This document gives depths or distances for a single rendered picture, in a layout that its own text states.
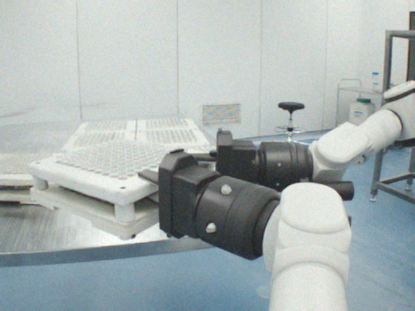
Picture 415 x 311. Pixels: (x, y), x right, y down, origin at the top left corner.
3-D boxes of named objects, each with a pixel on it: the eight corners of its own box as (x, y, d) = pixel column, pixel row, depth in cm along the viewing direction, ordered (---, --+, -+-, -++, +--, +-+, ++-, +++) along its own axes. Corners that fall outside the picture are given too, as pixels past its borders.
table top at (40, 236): (2, 130, 195) (1, 125, 194) (182, 119, 222) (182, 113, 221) (-178, 279, 55) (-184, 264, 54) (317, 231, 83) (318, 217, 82)
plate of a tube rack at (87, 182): (121, 146, 80) (121, 137, 80) (217, 163, 67) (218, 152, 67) (27, 174, 60) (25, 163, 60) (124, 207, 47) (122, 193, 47)
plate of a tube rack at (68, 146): (72, 139, 135) (72, 134, 135) (135, 136, 139) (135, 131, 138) (59, 157, 112) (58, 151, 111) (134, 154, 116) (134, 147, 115)
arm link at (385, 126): (338, 125, 70) (387, 95, 78) (357, 172, 71) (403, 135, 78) (378, 115, 60) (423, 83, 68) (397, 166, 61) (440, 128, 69)
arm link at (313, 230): (274, 247, 43) (266, 320, 31) (282, 178, 41) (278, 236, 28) (327, 252, 42) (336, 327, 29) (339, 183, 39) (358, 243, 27)
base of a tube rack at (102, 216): (123, 167, 81) (122, 157, 81) (217, 189, 69) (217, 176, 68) (31, 200, 61) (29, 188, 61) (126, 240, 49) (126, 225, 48)
